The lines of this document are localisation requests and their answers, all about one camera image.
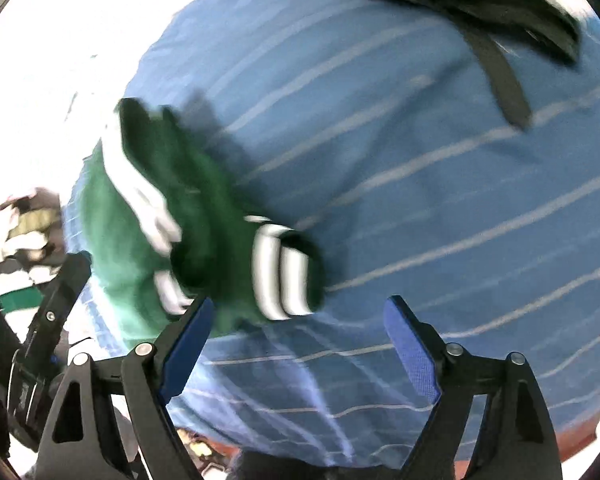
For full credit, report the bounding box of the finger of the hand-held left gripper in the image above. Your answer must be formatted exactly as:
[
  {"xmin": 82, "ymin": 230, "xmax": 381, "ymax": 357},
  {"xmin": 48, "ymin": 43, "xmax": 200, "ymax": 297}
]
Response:
[{"xmin": 24, "ymin": 250, "xmax": 93, "ymax": 361}]

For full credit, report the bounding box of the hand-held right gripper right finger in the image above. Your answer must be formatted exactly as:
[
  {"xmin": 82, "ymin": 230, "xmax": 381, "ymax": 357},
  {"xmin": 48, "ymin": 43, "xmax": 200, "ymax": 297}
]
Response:
[{"xmin": 384, "ymin": 295, "xmax": 563, "ymax": 480}]

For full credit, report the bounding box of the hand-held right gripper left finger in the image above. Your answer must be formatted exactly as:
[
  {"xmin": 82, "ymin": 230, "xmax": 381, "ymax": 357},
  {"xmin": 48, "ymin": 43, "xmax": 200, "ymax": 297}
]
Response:
[{"xmin": 35, "ymin": 296, "xmax": 216, "ymax": 480}]

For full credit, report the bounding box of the green varsity jacket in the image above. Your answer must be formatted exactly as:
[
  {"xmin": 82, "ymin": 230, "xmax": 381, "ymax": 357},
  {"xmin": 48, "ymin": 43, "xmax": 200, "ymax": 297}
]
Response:
[{"xmin": 77, "ymin": 97, "xmax": 327, "ymax": 338}]

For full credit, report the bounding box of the clothes rack with garments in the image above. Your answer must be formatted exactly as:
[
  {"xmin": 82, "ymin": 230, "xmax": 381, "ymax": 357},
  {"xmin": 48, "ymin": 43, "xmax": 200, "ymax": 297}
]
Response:
[{"xmin": 0, "ymin": 187, "xmax": 67, "ymax": 311}]

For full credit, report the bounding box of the blue striped bed sheet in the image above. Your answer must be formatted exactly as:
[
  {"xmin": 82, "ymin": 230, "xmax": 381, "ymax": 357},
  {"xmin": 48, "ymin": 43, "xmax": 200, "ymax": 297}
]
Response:
[{"xmin": 62, "ymin": 0, "xmax": 600, "ymax": 468}]

